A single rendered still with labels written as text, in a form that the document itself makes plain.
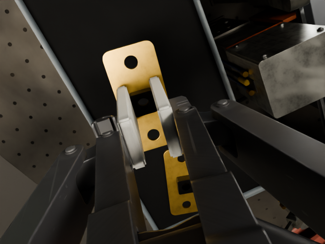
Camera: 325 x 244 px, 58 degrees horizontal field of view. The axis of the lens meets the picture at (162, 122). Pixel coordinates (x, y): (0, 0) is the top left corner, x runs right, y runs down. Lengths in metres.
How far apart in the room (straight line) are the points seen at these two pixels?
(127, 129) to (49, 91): 0.63
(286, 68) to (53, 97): 0.57
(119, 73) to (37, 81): 0.57
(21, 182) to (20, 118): 0.98
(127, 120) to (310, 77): 0.29
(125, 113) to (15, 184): 1.64
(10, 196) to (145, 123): 1.64
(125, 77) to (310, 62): 0.24
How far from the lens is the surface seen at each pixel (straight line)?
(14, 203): 1.86
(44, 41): 0.27
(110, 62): 0.22
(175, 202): 0.34
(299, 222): 0.56
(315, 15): 0.52
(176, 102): 0.17
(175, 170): 0.32
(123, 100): 0.18
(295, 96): 0.40
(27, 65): 0.78
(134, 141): 0.15
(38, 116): 0.81
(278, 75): 0.38
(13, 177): 1.77
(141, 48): 0.22
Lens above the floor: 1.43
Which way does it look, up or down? 67 degrees down
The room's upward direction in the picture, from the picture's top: 160 degrees clockwise
